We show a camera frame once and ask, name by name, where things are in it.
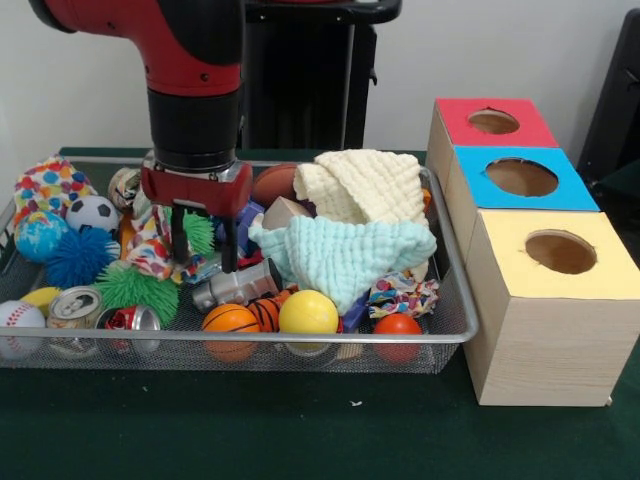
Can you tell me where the mint green waffle cloth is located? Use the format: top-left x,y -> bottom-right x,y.
248,215 -> 438,315

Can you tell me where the wooden box with three holes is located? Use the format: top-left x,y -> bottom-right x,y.
425,97 -> 640,407

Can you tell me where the silver drink can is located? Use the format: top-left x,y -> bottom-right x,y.
46,285 -> 104,329

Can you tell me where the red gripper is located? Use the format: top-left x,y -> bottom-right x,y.
139,159 -> 255,275

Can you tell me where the small orange basketball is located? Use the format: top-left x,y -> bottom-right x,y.
201,303 -> 261,362

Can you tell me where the black and white soccer ball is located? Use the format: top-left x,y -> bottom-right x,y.
65,194 -> 120,234

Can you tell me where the silver wire mesh bin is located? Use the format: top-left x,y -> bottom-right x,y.
0,155 -> 480,374

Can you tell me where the globe print ball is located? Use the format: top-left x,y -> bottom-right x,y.
13,210 -> 70,264

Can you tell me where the white baseball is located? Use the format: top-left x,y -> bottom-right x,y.
0,299 -> 46,360

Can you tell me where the red-orange ball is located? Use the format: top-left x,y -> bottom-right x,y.
372,313 -> 424,362

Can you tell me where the colourful knotted rope toy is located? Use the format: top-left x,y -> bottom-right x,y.
367,271 -> 441,320
124,199 -> 221,284

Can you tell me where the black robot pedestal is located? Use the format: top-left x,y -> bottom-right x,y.
242,0 -> 404,150

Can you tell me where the smooth yellow ball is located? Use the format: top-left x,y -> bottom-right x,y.
278,289 -> 340,354

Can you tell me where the green spiky toy with eyes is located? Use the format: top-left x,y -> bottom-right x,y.
92,264 -> 180,326

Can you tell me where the cream waffle cloth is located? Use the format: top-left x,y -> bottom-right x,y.
293,148 -> 430,226

